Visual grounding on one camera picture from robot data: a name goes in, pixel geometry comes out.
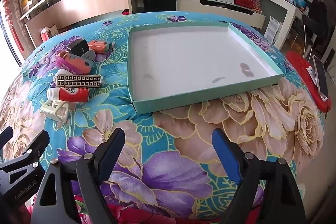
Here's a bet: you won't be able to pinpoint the cream plastic hair clip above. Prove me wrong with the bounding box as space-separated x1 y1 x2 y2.
40 99 69 123

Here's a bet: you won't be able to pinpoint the shallow teal cardboard box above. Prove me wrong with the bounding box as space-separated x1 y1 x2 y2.
127 22 284 114

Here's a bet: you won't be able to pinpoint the white television stand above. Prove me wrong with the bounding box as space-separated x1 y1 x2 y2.
175 0 266 29

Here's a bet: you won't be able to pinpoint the black power adapter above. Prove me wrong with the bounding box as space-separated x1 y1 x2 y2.
66 39 91 56

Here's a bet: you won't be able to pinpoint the smartphone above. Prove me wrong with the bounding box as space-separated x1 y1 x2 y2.
312 55 329 98

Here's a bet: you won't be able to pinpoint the orange plastic gadget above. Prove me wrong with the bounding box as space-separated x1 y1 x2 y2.
87 40 111 53

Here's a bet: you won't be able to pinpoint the gold black patterned case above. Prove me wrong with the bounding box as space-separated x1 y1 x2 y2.
56 73 101 88

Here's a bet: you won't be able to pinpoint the pink dog toy figure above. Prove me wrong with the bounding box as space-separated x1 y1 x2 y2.
54 52 93 75

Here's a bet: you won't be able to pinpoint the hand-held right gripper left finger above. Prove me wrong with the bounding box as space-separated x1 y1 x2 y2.
31 128 126 224

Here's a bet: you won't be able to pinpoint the black chair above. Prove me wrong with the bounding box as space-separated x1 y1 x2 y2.
301 0 330 57

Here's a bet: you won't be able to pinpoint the red hanging knot ornament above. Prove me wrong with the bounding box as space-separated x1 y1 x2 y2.
1 0 25 52

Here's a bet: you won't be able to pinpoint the red white small bottle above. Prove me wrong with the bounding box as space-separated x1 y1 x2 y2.
47 87 90 103

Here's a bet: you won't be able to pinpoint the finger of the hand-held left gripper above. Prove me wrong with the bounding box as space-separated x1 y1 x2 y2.
0 130 50 182
0 126 14 151

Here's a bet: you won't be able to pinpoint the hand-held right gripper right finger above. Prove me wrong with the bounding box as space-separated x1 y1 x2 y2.
211 128 307 224

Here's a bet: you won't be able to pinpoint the red patterned boxes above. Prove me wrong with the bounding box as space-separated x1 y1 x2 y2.
234 0 262 9

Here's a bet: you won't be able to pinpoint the red plastic stool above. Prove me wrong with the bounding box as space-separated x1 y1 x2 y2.
286 50 332 112

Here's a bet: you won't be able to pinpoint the white side desk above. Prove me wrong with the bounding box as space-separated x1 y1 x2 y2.
257 0 305 49

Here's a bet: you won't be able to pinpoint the red paper bag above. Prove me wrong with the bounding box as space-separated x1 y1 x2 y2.
39 28 51 42

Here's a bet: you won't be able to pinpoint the white grilled appliance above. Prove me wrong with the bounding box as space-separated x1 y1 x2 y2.
263 16 283 42

